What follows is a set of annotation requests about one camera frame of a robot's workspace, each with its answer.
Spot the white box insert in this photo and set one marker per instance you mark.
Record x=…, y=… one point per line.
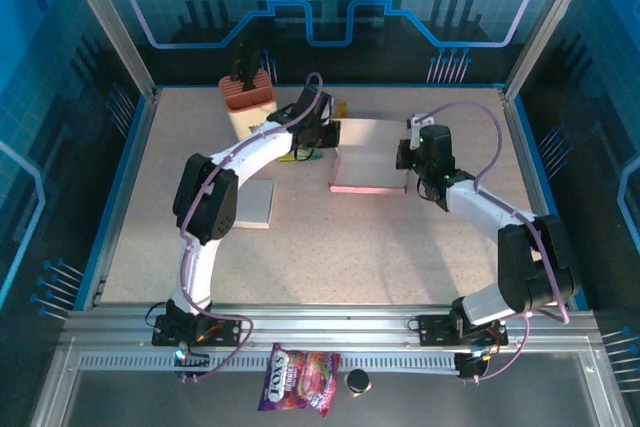
x=257, y=202

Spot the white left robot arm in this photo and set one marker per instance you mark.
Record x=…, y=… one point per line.
x=255, y=152

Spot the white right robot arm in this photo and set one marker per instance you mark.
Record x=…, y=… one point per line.
x=485, y=207

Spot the beige knife block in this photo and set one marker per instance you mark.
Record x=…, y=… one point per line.
x=250, y=107

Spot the black round knob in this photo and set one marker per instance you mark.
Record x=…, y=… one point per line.
x=358, y=382

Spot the purple berries candy bag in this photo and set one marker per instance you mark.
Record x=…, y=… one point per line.
x=300, y=379

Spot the aluminium frame post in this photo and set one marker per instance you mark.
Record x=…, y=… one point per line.
x=112, y=27
x=544, y=27

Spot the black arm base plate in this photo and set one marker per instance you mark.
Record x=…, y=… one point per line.
x=435, y=329
x=225, y=332

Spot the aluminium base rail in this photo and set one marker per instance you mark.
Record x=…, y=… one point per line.
x=325, y=327

